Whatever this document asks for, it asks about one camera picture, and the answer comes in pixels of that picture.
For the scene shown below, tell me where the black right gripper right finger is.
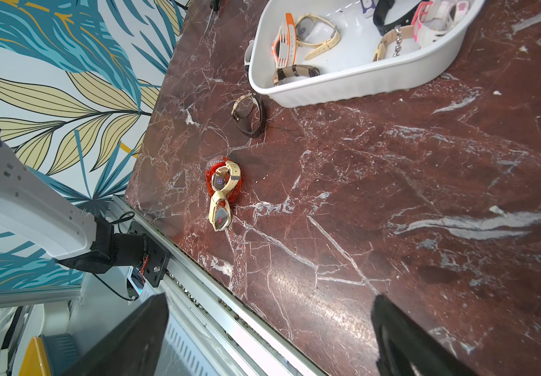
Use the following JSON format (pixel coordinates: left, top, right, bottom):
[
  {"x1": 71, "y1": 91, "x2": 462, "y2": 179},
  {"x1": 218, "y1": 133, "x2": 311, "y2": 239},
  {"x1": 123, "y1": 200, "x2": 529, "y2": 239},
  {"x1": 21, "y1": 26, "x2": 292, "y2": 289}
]
[{"x1": 371, "y1": 295, "x2": 475, "y2": 375}]

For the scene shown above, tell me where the white pink strap watch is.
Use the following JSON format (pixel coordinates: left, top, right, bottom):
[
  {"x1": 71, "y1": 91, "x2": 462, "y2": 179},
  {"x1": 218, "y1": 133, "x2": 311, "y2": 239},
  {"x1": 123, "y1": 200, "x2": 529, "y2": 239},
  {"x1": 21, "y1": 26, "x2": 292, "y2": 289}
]
[{"x1": 411, "y1": 1, "x2": 470, "y2": 48}]

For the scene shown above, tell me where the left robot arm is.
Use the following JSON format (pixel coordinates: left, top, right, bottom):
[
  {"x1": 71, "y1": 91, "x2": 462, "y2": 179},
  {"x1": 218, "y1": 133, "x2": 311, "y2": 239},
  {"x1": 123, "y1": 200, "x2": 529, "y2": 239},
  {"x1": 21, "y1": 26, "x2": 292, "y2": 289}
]
[{"x1": 0, "y1": 130, "x2": 148, "y2": 274}]

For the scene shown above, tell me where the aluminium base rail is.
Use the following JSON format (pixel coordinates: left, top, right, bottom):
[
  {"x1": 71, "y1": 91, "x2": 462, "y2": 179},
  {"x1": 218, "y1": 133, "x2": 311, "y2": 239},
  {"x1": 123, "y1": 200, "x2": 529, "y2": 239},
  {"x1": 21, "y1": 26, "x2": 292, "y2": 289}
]
[{"x1": 63, "y1": 194, "x2": 328, "y2": 376}]

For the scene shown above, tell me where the cream strap round watch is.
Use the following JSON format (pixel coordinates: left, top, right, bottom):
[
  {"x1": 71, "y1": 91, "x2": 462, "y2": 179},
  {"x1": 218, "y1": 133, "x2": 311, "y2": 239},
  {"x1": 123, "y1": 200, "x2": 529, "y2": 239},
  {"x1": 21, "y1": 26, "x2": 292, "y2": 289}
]
[{"x1": 373, "y1": 25, "x2": 414, "y2": 62}]

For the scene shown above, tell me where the black handled screwdriver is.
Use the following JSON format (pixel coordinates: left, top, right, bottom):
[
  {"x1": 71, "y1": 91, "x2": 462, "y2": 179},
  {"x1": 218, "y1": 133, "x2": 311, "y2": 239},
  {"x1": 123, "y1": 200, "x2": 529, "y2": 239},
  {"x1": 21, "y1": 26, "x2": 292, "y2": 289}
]
[{"x1": 205, "y1": 0, "x2": 220, "y2": 34}]

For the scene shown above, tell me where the purple white strap watch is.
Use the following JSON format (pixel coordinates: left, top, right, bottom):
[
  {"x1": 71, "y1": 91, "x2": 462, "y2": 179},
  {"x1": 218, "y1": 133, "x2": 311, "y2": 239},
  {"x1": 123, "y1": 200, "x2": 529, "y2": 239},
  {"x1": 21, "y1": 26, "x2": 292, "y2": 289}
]
[{"x1": 360, "y1": 0, "x2": 377, "y2": 17}]

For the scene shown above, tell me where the white orange strap watch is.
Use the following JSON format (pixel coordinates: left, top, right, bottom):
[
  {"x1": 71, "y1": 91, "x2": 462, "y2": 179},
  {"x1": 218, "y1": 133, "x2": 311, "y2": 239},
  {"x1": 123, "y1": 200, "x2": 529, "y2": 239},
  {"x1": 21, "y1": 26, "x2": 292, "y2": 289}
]
[{"x1": 271, "y1": 13, "x2": 298, "y2": 69}]

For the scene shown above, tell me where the silver metal bracelet watch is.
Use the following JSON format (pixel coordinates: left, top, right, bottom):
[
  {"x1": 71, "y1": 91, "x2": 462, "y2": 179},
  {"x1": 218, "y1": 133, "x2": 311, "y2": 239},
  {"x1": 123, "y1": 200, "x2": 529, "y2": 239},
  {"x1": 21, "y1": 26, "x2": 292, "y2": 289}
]
[{"x1": 393, "y1": 25, "x2": 403, "y2": 57}]

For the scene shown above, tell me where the beige strap watch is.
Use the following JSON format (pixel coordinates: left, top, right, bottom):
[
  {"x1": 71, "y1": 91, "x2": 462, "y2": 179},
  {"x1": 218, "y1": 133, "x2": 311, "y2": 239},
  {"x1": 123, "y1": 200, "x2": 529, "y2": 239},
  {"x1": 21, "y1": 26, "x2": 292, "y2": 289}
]
[{"x1": 296, "y1": 13, "x2": 341, "y2": 61}]

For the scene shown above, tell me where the white plastic storage box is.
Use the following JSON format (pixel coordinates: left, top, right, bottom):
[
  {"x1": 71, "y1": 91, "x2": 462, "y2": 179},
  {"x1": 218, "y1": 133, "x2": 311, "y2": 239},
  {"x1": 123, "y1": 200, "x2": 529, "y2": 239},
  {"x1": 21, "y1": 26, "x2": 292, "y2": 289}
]
[{"x1": 249, "y1": 1, "x2": 484, "y2": 108}]

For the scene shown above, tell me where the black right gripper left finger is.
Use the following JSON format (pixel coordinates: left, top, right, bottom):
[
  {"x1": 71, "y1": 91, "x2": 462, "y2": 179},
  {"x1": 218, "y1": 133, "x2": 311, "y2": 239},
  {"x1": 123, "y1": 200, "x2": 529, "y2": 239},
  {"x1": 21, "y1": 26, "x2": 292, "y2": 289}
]
[{"x1": 64, "y1": 294, "x2": 170, "y2": 376}]

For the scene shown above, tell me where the brown strap white dial watch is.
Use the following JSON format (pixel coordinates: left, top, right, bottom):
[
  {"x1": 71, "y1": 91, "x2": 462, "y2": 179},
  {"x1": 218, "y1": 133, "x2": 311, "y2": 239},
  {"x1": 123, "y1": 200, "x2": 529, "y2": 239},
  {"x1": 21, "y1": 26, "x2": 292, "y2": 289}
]
[{"x1": 273, "y1": 64, "x2": 321, "y2": 86}]

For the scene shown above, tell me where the black strap watch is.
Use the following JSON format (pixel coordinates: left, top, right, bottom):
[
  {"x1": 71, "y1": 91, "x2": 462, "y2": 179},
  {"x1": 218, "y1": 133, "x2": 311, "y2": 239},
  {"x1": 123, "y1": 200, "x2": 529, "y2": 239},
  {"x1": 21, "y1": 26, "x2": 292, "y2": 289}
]
[{"x1": 372, "y1": 0, "x2": 421, "y2": 36}]

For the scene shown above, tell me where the red transparent watch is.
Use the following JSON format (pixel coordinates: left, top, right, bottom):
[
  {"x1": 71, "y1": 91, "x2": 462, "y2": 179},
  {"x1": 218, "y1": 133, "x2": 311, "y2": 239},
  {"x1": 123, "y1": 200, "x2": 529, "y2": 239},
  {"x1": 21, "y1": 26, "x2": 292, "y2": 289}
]
[{"x1": 206, "y1": 158, "x2": 242, "y2": 203}]

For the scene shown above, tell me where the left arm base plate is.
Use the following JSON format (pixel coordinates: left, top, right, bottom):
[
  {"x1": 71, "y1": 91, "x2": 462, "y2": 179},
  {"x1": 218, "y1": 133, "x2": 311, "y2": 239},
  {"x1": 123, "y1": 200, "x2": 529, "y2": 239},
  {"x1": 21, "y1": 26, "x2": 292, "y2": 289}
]
[{"x1": 128, "y1": 221, "x2": 171, "y2": 288}]

